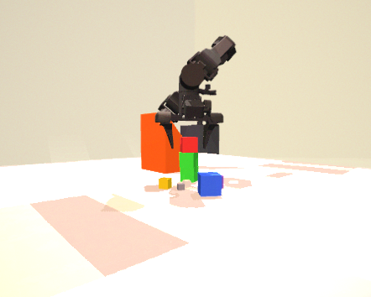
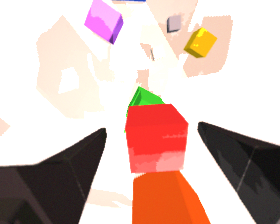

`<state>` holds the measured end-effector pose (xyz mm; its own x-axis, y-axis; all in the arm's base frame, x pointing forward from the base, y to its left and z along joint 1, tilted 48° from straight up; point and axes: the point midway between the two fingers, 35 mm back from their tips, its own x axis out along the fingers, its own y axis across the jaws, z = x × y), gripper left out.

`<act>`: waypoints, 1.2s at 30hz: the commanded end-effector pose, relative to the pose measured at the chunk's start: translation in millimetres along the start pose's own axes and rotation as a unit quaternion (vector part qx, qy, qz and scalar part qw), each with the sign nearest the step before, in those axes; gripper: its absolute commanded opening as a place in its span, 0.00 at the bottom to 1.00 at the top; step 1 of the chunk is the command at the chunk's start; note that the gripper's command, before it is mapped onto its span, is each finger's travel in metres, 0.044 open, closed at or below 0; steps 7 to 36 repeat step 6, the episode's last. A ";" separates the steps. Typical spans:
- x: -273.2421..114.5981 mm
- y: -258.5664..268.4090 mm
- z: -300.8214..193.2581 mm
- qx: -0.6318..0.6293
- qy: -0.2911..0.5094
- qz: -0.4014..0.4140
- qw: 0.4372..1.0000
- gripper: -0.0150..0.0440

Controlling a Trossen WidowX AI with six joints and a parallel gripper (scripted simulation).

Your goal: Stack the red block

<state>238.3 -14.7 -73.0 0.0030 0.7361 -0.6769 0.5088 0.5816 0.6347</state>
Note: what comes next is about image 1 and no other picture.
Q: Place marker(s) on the blue cube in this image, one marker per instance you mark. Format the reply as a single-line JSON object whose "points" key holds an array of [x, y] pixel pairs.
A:
{"points": [[209, 184]]}

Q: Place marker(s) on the yellow cube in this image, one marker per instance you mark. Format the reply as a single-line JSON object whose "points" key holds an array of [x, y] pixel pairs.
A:
{"points": [[165, 183]]}

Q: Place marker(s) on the green block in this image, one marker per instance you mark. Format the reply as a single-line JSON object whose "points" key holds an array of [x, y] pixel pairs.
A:
{"points": [[188, 160], [189, 174]]}

